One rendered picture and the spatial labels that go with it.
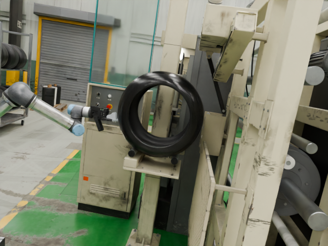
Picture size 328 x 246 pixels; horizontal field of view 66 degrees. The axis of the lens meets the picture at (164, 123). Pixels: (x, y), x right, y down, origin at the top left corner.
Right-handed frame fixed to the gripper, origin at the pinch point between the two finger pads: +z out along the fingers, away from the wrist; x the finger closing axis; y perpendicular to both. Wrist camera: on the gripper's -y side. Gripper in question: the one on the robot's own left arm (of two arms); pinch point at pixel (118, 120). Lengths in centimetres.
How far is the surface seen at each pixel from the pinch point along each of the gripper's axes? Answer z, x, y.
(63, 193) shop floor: -76, 88, -108
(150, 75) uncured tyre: 18.8, -9.3, 33.3
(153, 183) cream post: 28, 27, -50
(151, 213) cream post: 30, 27, -76
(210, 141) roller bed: 65, 20, -7
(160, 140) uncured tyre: 28.8, 15.3, -11.6
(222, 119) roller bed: 71, 20, 11
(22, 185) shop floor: -123, 86, -109
